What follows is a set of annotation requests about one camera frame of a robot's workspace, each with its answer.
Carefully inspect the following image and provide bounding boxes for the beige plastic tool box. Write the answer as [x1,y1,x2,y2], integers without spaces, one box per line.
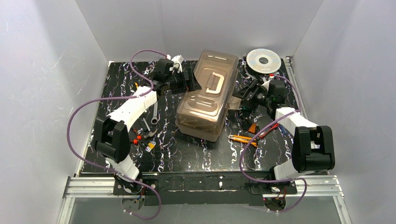
[176,49,239,142]

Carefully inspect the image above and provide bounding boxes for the orange black pliers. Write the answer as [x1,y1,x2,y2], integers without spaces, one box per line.
[131,129,146,146]

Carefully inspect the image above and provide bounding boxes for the black handled claw hammer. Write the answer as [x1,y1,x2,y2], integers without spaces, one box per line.
[142,118,158,139]

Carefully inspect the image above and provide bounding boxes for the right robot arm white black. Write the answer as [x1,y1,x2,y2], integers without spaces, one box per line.
[233,80,335,183]

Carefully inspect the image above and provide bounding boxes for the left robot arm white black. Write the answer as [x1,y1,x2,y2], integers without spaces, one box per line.
[92,55,202,182]

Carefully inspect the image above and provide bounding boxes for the orange black small tool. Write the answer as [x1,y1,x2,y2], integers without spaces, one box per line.
[243,123,260,134]

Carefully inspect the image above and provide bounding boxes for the white tape roll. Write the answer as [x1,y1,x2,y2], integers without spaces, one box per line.
[246,49,282,74]

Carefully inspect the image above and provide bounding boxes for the red utility knife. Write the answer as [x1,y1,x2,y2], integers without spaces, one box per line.
[258,123,279,139]

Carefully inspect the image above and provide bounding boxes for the silver combination wrench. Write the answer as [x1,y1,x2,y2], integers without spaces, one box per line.
[151,102,159,125]

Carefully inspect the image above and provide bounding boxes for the orange utility knife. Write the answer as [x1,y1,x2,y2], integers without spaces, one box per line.
[228,135,258,147]

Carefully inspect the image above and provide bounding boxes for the blue screwdriver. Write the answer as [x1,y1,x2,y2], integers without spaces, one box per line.
[279,125,293,137]

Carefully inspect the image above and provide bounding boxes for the yellow hex key set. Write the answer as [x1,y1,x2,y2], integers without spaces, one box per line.
[145,141,156,153]

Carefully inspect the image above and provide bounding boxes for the black mounting plate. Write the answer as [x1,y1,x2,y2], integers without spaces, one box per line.
[113,171,297,207]

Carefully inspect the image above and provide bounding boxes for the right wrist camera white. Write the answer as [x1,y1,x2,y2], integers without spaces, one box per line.
[261,73,274,90]

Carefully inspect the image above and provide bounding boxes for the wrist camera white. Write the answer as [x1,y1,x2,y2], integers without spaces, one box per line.
[261,73,274,90]
[166,55,184,73]

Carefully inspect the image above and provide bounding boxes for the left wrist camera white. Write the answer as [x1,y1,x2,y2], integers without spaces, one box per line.
[166,55,184,73]

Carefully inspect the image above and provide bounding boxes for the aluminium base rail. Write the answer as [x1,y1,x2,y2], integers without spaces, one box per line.
[58,172,351,224]

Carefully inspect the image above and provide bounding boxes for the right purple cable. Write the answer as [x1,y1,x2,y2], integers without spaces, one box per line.
[239,74,308,214]

